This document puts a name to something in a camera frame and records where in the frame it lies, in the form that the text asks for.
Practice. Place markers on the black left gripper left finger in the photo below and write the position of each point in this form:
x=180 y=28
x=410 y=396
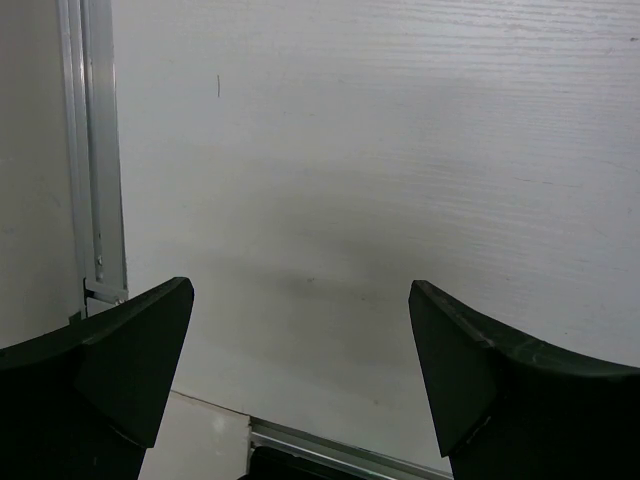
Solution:
x=86 y=401

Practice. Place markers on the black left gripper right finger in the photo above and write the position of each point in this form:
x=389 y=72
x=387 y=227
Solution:
x=506 y=405

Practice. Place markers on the aluminium front table rail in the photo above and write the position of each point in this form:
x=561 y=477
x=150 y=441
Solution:
x=279 y=452

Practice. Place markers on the aluminium table rail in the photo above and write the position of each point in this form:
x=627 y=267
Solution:
x=87 y=47
x=279 y=452

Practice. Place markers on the aluminium left table rail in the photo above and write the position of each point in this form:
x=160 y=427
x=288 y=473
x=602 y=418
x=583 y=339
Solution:
x=87 y=47

